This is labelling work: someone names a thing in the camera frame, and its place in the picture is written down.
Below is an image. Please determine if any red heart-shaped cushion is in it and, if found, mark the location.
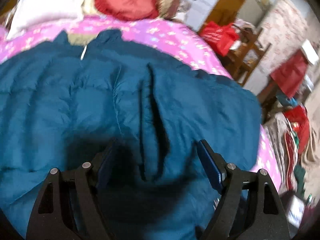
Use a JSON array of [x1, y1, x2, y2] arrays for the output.
[[94, 0, 159, 21]]

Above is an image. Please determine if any wooden chair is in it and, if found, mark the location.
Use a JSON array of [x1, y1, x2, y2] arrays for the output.
[[222, 24, 272, 87]]

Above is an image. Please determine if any white rectangular pillow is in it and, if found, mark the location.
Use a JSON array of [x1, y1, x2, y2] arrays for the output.
[[6, 0, 84, 40]]

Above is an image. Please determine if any pink floral bed cover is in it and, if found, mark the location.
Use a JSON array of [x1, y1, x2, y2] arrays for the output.
[[0, 15, 283, 193]]

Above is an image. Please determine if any red cloth on furniture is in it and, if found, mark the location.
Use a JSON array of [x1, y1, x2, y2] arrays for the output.
[[270, 50, 309, 99]]

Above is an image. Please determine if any red plastic bag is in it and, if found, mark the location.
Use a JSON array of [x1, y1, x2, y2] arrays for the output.
[[200, 22, 239, 56]]

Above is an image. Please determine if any white slatted headboard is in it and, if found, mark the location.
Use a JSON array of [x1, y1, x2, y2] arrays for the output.
[[175, 0, 234, 32]]

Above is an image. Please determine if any patterned blanket pile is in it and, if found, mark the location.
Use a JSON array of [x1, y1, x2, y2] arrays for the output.
[[262, 104, 320, 198]]

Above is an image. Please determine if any teal quilted down jacket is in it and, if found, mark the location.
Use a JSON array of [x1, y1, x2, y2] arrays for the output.
[[1, 30, 261, 239]]

